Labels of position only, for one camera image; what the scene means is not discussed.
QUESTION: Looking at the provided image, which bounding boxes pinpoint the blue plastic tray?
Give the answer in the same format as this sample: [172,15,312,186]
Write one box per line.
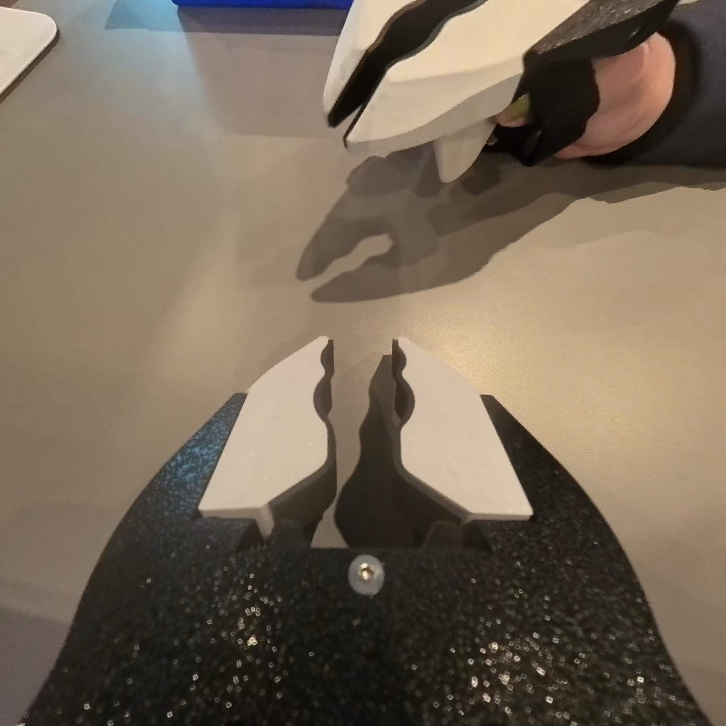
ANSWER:
[173,0,354,9]

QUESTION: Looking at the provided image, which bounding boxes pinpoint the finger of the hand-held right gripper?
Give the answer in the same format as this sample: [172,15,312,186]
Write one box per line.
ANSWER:
[322,0,455,128]
[343,0,678,183]

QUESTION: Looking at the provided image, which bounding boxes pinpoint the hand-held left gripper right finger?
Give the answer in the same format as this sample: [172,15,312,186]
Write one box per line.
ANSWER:
[335,337,535,550]

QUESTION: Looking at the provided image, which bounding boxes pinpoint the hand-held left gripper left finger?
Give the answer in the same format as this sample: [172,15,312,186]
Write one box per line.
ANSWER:
[199,336,339,538]

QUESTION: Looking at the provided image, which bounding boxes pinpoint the white rounded board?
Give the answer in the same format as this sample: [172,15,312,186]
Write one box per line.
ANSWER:
[0,11,59,96]

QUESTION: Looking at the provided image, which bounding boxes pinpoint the person's right hand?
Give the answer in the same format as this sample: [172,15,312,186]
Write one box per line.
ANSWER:
[493,31,679,162]

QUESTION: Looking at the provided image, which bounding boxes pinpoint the person's right forearm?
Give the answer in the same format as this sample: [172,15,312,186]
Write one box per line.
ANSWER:
[584,10,726,169]

